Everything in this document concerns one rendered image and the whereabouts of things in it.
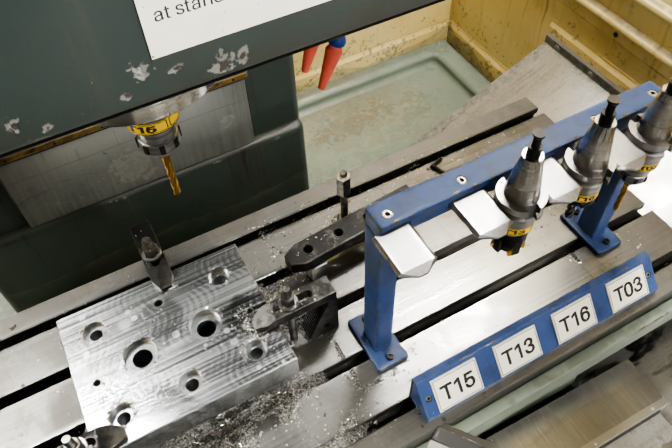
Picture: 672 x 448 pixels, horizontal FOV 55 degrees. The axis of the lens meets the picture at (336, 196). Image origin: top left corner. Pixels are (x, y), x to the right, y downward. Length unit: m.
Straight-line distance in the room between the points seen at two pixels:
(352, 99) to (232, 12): 1.56
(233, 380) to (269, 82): 0.61
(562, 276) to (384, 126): 0.81
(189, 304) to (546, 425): 0.63
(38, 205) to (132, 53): 0.96
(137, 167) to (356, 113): 0.77
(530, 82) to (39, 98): 1.40
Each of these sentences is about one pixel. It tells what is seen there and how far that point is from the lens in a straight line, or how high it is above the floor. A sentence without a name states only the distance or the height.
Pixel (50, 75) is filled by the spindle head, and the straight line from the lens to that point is 0.33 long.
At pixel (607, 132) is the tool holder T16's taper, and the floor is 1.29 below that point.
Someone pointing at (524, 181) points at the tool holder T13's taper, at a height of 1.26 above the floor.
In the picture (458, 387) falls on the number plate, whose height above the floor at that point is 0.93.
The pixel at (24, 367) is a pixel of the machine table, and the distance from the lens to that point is 1.15.
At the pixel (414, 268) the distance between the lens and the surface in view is 0.74.
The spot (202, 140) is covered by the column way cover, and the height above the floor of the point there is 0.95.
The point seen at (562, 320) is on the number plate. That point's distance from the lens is 1.07.
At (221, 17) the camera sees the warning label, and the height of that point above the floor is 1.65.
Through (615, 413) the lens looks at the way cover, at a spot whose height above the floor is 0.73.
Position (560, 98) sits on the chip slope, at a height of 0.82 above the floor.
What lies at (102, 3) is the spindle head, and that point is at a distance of 0.31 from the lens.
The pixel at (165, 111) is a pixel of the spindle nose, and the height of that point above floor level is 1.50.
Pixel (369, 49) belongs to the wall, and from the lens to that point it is 1.90.
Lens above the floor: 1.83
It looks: 50 degrees down
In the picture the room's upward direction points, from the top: 2 degrees counter-clockwise
